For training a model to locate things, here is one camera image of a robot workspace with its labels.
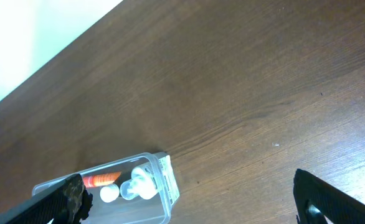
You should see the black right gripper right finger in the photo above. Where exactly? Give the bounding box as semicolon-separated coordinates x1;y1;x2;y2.
293;169;365;224

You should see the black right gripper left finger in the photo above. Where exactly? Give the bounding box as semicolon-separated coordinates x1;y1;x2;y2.
0;174;93;224

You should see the orange tablet tube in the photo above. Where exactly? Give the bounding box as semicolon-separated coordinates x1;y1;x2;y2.
82;172;122;189

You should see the white spray bottle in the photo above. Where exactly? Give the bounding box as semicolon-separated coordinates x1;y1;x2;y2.
120;165;158;200

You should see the clear plastic container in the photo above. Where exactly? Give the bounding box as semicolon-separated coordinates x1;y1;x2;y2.
31;151;181;224

